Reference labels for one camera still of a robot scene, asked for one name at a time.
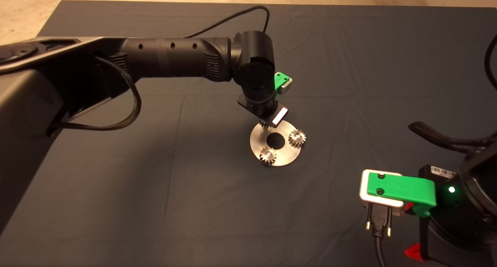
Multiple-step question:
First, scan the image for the dark grey table cloth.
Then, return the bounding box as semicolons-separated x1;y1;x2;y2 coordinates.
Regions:
0;0;497;267

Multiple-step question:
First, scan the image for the green right camera mount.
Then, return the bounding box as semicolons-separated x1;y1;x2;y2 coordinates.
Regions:
367;172;436;218

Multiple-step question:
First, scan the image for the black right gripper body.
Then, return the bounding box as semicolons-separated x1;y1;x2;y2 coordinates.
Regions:
417;165;497;267

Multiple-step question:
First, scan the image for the smooth black left camera cable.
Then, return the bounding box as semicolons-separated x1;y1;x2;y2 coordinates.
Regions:
182;6;270;38

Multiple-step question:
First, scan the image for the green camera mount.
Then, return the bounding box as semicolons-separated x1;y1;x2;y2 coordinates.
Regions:
273;72;292;95
367;172;436;218

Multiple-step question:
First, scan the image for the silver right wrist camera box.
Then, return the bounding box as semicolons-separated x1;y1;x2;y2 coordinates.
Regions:
359;169;405;208

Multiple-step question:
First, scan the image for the green left camera mount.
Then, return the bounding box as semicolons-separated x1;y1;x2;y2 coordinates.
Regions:
273;72;292;95

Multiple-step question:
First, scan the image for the braided black arm cable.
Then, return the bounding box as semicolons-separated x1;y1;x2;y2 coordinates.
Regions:
408;121;497;155
49;57;141;131

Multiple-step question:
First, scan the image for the round metal carrier plate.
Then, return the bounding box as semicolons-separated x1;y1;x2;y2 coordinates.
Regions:
250;120;304;167

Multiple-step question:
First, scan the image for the braided black right arm cable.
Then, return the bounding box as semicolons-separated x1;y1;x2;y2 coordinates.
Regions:
408;121;497;155

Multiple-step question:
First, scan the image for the braided black left arm cable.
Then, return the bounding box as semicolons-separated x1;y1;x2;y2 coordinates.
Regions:
49;57;141;131

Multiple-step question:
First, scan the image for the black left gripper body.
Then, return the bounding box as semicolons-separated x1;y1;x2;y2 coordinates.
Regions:
237;94;289;128

